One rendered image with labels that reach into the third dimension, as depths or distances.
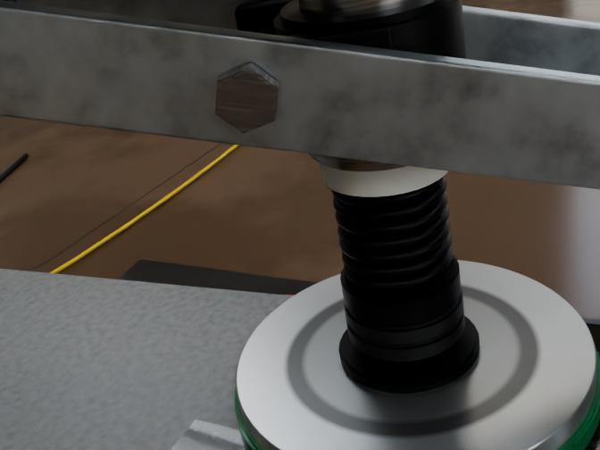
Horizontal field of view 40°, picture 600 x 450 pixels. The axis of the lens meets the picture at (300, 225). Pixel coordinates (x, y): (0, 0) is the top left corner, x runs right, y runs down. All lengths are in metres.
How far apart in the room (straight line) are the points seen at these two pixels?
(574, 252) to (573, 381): 1.82
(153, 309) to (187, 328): 0.05
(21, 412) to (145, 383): 0.08
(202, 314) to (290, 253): 1.81
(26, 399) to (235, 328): 0.15
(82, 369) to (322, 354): 0.19
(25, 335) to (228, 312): 0.16
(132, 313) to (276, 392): 0.20
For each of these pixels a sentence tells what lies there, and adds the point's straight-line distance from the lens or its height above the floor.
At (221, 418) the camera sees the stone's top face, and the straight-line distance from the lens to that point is 0.52.
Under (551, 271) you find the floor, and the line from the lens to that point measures 2.21.
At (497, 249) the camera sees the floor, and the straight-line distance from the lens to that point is 2.31.
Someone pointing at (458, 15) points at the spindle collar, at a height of 1.07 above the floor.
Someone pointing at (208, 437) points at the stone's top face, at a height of 0.84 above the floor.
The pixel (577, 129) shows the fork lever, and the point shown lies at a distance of 0.38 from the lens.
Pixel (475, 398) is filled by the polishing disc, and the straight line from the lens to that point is 0.46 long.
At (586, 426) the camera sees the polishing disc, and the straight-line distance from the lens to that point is 0.47.
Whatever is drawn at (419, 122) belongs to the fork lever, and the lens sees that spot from 0.37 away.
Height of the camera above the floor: 1.17
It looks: 27 degrees down
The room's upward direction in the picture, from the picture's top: 11 degrees counter-clockwise
